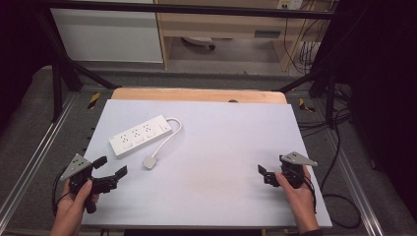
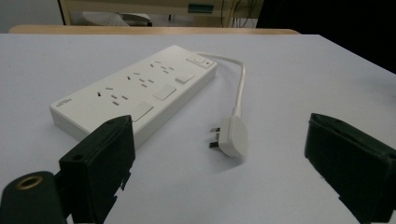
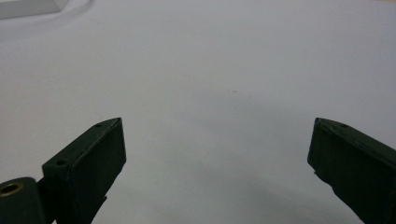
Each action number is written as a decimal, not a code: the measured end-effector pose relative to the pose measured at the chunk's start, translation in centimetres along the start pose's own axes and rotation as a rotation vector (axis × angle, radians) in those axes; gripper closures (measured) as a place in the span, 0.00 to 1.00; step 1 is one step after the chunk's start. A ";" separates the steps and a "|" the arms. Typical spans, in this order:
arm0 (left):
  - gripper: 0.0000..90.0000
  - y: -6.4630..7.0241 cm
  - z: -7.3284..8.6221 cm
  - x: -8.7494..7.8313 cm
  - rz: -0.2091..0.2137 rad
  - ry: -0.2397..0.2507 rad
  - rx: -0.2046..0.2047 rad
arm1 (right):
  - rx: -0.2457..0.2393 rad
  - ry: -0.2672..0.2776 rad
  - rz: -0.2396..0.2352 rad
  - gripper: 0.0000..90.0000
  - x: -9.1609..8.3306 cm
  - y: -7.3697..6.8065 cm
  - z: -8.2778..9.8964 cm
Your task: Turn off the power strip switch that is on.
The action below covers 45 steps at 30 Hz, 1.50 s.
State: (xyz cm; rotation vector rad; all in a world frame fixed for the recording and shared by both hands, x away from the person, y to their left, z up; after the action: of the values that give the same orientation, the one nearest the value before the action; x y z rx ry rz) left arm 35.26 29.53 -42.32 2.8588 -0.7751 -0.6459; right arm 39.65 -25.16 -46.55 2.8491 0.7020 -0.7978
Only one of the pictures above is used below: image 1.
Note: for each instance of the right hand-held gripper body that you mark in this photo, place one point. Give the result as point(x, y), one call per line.
point(293, 173)

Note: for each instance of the white power plug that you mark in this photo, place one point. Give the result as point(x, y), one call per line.
point(150, 162)

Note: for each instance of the metal floor rail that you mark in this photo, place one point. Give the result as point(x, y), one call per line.
point(354, 183)
point(36, 154)

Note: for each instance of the black metal frame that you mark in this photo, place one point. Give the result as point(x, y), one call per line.
point(183, 9)

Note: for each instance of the white power strip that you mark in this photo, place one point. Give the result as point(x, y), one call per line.
point(141, 136)

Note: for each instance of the white cabinet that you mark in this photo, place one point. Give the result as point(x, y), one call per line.
point(108, 36)

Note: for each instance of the wooden table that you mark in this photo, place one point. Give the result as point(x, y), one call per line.
point(196, 95)

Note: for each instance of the yellow black floor tape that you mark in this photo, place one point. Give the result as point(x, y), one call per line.
point(93, 100)
point(305, 105)

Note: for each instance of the office chair base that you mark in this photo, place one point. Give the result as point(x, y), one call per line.
point(200, 41)

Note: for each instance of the white wall outlet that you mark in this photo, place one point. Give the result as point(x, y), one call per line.
point(290, 4)

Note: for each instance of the beige wooden desk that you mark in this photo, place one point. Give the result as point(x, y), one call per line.
point(223, 24)

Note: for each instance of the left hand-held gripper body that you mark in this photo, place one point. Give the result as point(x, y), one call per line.
point(80, 178)

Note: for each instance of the person's left hand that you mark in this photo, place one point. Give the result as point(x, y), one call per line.
point(73, 203)

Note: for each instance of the person's right hand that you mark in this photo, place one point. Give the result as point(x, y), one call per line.
point(296, 198)

